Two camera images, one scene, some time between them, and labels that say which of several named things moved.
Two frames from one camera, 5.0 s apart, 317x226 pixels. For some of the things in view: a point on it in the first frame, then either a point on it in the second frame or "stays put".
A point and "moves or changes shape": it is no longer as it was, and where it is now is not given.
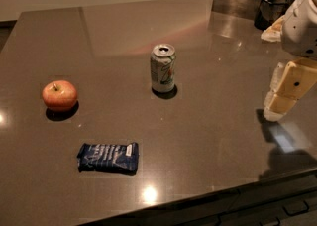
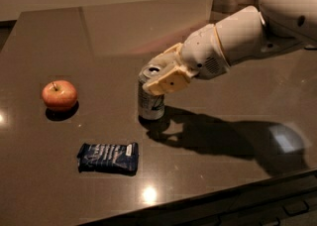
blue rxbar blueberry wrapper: (116, 158) stays put
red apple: (59, 95) stays put
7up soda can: (162, 67) moves or changes shape
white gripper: (301, 30) -> (202, 53)
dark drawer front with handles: (290, 202) stays put
